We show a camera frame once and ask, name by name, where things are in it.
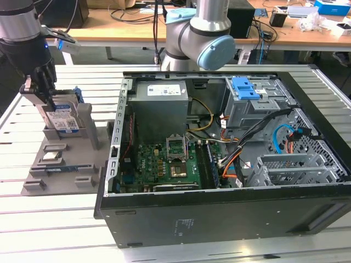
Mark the blue cardboard box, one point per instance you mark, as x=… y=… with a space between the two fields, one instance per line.
x=333 y=6

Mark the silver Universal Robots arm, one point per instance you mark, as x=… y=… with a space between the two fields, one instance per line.
x=197 y=35

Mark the green motherboard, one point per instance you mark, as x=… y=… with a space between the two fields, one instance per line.
x=192 y=161

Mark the silver CPU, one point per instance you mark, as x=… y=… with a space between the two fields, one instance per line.
x=51 y=156

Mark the white power strip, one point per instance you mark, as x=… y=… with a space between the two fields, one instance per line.
x=244 y=57

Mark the black graphics card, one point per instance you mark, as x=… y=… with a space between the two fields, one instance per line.
x=178 y=187

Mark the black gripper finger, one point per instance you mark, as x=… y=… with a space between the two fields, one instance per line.
x=46 y=79
x=27 y=87

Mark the hard disk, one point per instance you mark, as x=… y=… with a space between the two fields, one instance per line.
x=64 y=117

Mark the white flat box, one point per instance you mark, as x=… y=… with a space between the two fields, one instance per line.
x=301 y=11

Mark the grey parts rack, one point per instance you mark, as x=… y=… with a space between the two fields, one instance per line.
x=76 y=156

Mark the large black box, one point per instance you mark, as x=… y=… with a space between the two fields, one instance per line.
x=74 y=13

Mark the blue RAM stick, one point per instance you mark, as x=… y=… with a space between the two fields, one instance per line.
x=61 y=169

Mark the black RAM slot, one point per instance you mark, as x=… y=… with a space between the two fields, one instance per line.
x=200 y=164
x=206 y=164

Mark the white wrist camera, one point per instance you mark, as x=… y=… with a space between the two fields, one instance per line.
x=68 y=47

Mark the small blue board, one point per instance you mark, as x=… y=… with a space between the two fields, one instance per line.
x=260 y=13

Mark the grey power supply unit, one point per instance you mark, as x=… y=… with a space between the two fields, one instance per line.
x=159 y=115

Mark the thin locking lever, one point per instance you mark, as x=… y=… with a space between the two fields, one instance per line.
x=187 y=149

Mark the grey metal drive cage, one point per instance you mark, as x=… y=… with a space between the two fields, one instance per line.
x=246 y=115

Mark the metal disk bay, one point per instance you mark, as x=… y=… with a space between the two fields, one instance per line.
x=296 y=178
x=288 y=159

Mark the CPU socket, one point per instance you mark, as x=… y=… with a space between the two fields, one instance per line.
x=178 y=171

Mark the black open PC case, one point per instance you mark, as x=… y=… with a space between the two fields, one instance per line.
x=219 y=219

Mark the blue plastic drive latch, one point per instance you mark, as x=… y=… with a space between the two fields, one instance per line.
x=244 y=90

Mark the clear plastic bags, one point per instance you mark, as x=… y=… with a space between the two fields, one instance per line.
x=315 y=22

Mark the green RAM stick with chips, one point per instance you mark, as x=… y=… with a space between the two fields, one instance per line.
x=213 y=167

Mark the long wooden desk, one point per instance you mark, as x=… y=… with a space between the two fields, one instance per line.
x=123 y=30

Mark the white open box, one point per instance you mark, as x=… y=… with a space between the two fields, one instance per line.
x=344 y=30

